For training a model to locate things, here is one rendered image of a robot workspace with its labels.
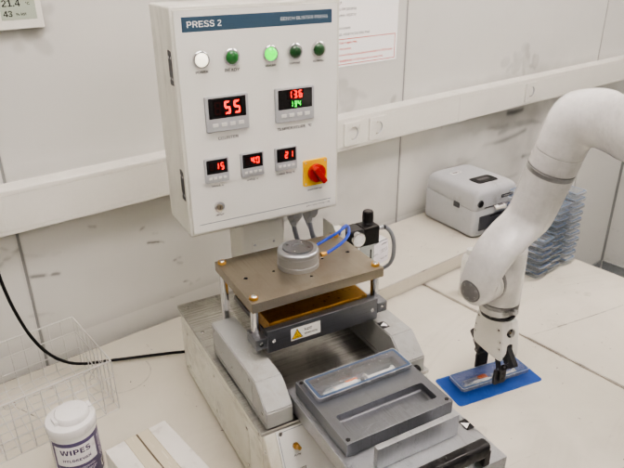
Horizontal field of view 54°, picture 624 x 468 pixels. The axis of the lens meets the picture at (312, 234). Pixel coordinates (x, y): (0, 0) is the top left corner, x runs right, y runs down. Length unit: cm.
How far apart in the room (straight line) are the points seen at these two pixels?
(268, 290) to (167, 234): 60
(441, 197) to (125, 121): 109
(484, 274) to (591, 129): 33
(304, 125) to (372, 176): 82
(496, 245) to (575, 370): 48
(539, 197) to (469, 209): 84
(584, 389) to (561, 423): 14
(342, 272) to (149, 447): 47
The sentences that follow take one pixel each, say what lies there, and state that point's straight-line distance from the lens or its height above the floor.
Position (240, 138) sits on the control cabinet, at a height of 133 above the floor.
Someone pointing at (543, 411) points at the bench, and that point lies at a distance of 145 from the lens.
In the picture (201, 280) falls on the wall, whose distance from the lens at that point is 173.
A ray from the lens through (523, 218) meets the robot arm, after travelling 123.
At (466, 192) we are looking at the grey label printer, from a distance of 202.
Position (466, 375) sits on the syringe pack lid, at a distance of 146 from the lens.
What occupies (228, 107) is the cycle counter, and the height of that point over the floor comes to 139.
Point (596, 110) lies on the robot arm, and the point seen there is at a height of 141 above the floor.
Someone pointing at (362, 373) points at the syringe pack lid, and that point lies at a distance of 106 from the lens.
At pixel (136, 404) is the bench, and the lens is 144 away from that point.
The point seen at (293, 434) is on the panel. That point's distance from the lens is 108.
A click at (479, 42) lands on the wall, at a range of 228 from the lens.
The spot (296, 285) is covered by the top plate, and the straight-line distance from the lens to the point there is 109.
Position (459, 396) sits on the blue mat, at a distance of 144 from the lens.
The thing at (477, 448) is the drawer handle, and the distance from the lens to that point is 94.
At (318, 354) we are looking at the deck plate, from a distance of 122.
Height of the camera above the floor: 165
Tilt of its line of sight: 25 degrees down
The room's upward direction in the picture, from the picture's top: 1 degrees counter-clockwise
